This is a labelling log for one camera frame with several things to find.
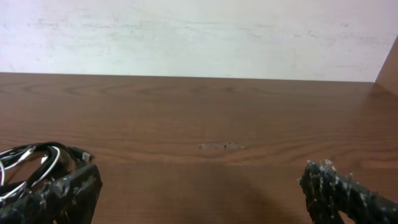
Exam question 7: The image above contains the white USB cable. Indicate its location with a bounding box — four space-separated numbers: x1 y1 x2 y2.
0 145 61 202

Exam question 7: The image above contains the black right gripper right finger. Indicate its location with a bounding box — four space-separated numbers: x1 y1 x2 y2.
298 159 397 224

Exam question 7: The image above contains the black USB cable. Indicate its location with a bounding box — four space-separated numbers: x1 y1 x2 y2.
0 142 94 200

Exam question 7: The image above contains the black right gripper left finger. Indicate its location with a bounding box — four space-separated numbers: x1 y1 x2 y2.
1 164 103 224

